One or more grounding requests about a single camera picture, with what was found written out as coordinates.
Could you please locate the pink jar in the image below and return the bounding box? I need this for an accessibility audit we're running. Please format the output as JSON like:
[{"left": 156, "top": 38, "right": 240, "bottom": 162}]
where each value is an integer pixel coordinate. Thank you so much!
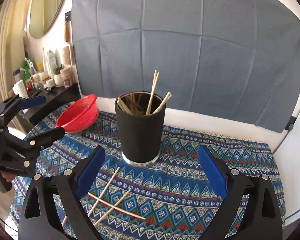
[{"left": 60, "top": 67, "right": 74, "bottom": 88}]

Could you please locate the wooden hairbrush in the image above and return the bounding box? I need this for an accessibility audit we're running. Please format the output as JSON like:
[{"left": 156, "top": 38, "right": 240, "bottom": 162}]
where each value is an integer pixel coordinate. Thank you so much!
[{"left": 62, "top": 21, "right": 73, "bottom": 67}]

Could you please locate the black backdrop clip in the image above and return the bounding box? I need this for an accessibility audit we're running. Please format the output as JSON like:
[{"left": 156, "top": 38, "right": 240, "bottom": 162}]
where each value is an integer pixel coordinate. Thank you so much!
[{"left": 285, "top": 116, "right": 297, "bottom": 131}]

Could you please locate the small plant in white pot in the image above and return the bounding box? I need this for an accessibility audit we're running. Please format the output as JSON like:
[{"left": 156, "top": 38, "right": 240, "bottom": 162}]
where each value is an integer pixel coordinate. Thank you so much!
[{"left": 53, "top": 64, "right": 64, "bottom": 87}]

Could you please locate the black side shelf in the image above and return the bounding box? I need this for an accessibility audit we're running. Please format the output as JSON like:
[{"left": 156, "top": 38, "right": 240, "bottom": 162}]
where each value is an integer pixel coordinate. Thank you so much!
[{"left": 22, "top": 82, "right": 82, "bottom": 128}]

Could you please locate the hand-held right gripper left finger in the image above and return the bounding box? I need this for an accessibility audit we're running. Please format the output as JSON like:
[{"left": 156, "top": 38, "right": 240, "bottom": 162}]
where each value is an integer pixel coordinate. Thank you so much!
[{"left": 18, "top": 145, "right": 106, "bottom": 240}]

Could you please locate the white bottle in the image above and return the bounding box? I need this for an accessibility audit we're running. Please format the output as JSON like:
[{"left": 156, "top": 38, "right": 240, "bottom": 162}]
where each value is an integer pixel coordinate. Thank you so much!
[{"left": 47, "top": 50, "right": 56, "bottom": 79}]

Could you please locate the round wall mirror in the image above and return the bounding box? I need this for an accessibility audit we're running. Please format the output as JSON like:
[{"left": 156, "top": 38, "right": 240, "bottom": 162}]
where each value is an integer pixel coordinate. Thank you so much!
[{"left": 27, "top": 0, "right": 71, "bottom": 39}]

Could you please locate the beige curtain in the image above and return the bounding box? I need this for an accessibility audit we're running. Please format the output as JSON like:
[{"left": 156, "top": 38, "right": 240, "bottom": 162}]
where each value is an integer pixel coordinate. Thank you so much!
[{"left": 0, "top": 0, "right": 33, "bottom": 135}]

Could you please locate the black cylindrical chopstick holder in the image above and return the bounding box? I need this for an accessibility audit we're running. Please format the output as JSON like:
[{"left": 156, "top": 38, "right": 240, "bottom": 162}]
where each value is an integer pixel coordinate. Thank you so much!
[{"left": 114, "top": 90, "right": 166, "bottom": 167}]

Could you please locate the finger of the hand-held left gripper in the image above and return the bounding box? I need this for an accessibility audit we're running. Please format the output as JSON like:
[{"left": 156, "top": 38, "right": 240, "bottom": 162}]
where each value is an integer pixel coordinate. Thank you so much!
[
  {"left": 2, "top": 126, "right": 66, "bottom": 167},
  {"left": 0, "top": 94, "right": 47, "bottom": 117}
]

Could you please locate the blue patterned tablecloth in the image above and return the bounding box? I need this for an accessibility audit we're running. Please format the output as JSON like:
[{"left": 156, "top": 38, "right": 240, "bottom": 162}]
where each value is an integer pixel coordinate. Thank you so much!
[{"left": 9, "top": 104, "right": 287, "bottom": 240}]

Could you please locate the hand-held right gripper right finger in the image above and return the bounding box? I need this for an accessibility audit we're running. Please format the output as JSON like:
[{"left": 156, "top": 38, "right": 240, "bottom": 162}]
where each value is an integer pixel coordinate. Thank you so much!
[{"left": 197, "top": 145, "right": 283, "bottom": 240}]

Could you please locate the person's left hand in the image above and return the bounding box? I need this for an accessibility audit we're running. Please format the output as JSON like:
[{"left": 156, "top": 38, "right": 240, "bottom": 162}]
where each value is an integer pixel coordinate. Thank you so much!
[{"left": 0, "top": 168, "right": 16, "bottom": 183}]

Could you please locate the green packet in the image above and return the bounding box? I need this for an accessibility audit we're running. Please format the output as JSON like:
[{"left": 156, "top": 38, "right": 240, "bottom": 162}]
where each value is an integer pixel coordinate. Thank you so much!
[{"left": 21, "top": 57, "right": 34, "bottom": 81}]

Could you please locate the red plastic colander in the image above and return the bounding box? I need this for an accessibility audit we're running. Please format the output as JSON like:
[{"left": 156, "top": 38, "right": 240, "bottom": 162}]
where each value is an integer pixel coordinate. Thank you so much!
[{"left": 55, "top": 94, "right": 99, "bottom": 133}]

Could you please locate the grey-blue backdrop cloth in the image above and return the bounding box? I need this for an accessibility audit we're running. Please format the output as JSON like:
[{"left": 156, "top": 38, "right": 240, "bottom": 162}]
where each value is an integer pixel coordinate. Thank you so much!
[{"left": 72, "top": 0, "right": 300, "bottom": 134}]

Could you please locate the bunch of wooden chopsticks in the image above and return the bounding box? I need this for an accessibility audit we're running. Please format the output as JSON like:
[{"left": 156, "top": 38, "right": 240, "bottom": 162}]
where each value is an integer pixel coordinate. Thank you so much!
[{"left": 116, "top": 70, "right": 172, "bottom": 117}]

